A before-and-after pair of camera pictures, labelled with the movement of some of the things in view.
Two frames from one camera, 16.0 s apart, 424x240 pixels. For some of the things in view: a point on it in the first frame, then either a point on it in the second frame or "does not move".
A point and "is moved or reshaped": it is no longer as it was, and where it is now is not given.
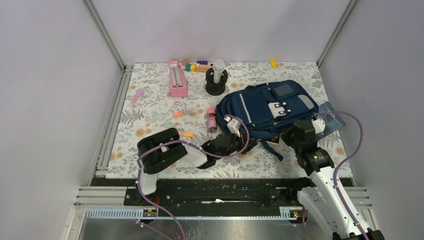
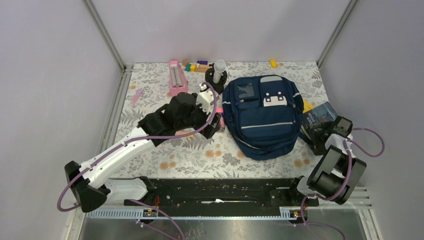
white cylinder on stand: (218, 67) does not move
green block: (187, 68) does not move
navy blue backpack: (268, 108) is moved or reshaped
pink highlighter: (136, 96) does not move
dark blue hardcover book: (333, 121) is moved or reshaped
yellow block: (273, 63) does not move
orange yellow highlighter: (186, 133) does not move
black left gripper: (241, 140) → (210, 130)
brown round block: (185, 62) does not move
